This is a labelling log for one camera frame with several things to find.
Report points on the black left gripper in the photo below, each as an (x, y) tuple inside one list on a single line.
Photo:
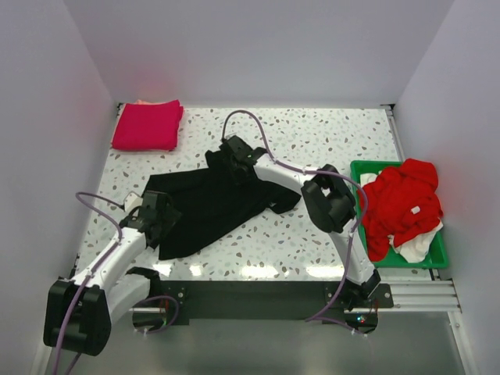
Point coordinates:
[(169, 218)]

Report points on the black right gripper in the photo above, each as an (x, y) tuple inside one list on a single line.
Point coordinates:
[(240, 177)]

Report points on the black t shirt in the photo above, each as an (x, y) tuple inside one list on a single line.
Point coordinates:
[(212, 205)]

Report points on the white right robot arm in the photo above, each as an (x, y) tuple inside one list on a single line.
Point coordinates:
[(329, 204)]

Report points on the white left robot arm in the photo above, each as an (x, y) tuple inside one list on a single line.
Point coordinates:
[(81, 311)]

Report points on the folded pink t shirt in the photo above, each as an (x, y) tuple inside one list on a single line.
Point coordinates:
[(148, 127)]

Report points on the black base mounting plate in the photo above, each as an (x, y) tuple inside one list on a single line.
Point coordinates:
[(257, 300)]

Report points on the folded peach t shirt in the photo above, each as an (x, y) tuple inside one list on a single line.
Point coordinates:
[(142, 102)]

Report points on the red t shirt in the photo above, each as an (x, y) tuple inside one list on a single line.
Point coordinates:
[(402, 203)]

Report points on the green plastic basket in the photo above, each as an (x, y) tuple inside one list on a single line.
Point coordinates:
[(436, 257)]

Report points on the aluminium rail frame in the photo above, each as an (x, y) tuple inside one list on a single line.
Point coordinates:
[(425, 291)]

